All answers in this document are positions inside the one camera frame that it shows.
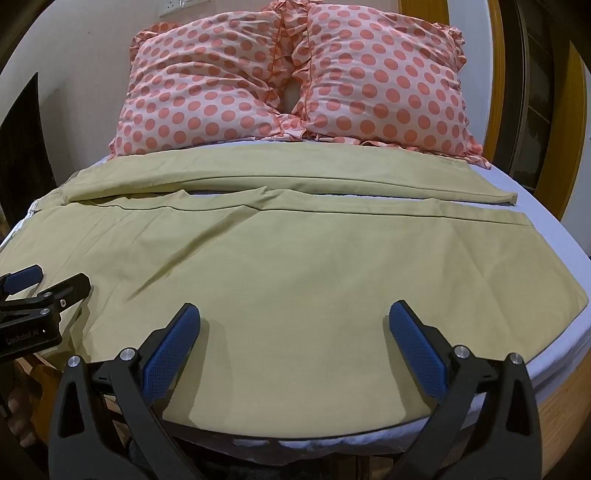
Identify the wooden door frame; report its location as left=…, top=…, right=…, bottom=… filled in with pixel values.
left=554, top=41, right=590, bottom=220

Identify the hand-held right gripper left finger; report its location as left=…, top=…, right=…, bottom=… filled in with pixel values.
left=48, top=302, right=201, bottom=480

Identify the yellow-green bed sheet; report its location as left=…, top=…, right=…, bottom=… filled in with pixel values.
left=0, top=141, right=590, bottom=438

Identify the pink polka-dot pillow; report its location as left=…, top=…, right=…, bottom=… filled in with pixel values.
left=277, top=0, right=491, bottom=171
left=108, top=0, right=305, bottom=158

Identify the person's left hand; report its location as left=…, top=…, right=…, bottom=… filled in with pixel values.
left=0, top=382, right=38, bottom=445

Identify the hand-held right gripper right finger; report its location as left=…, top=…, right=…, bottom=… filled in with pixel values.
left=388, top=300, right=543, bottom=480

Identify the bed with white sheet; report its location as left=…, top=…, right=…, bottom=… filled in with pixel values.
left=0, top=138, right=591, bottom=467

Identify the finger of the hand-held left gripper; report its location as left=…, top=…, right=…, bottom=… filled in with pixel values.
left=28, top=272, right=92, bottom=320
left=0, top=264, right=45, bottom=301

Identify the black furniture panel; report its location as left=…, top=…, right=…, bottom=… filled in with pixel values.
left=0, top=71, right=55, bottom=232

